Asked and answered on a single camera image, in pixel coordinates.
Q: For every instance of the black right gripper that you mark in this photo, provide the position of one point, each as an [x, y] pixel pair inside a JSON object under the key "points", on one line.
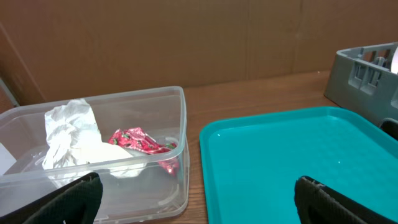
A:
{"points": [[390, 126]]}

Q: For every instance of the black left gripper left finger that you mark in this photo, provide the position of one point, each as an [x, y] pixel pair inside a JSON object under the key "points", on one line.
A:
{"points": [[77, 202]]}

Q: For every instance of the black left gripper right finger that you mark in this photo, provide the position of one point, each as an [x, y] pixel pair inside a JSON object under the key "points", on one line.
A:
{"points": [[318, 204]]}

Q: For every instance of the white napkin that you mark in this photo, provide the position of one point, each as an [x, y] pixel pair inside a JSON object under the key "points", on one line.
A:
{"points": [[74, 138]]}

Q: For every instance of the red snack wrapper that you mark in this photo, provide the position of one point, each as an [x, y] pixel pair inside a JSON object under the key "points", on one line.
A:
{"points": [[137, 140]]}

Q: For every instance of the white round plate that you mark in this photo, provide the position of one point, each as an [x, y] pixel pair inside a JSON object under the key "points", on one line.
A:
{"points": [[394, 62]]}

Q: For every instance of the grey dishwasher rack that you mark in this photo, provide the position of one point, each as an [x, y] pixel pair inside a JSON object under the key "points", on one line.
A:
{"points": [[361, 81]]}

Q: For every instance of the teal plastic tray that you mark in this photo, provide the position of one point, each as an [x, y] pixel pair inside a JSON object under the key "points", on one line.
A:
{"points": [[250, 164]]}

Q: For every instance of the clear plastic container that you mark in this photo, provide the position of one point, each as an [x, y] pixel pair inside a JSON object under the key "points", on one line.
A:
{"points": [[135, 189]]}

